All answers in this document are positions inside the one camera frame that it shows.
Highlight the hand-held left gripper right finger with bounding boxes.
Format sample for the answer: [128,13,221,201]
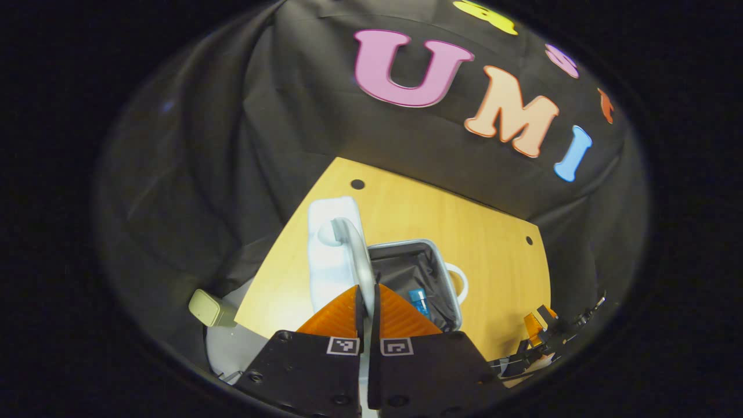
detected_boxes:
[367,283,499,418]

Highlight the teal bottle with blue cap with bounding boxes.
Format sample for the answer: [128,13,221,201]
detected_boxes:
[409,288,432,319]

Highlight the light blue suitcase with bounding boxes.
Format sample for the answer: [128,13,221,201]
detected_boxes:
[306,196,468,418]

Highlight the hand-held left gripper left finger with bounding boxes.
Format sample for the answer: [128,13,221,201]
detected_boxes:
[234,284,365,418]

